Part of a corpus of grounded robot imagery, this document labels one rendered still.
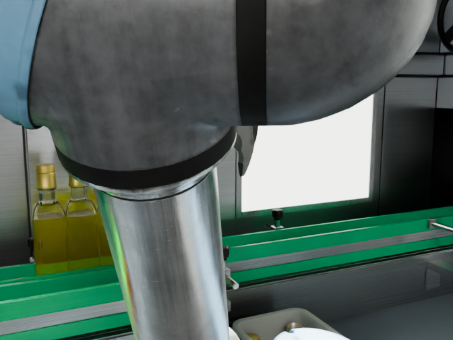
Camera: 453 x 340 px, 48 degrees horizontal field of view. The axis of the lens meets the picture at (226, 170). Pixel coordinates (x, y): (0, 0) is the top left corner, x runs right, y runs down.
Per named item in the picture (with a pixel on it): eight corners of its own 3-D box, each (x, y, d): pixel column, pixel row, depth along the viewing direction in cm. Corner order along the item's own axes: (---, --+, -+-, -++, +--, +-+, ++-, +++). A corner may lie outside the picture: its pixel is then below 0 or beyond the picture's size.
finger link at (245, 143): (245, 166, 82) (233, 110, 80) (262, 171, 77) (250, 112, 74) (227, 171, 81) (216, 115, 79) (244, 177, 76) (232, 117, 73)
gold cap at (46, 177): (36, 190, 91) (34, 166, 90) (36, 186, 94) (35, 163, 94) (56, 189, 92) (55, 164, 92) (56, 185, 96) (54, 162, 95)
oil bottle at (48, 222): (67, 300, 101) (61, 195, 97) (71, 312, 96) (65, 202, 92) (36, 305, 99) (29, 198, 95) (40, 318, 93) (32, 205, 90)
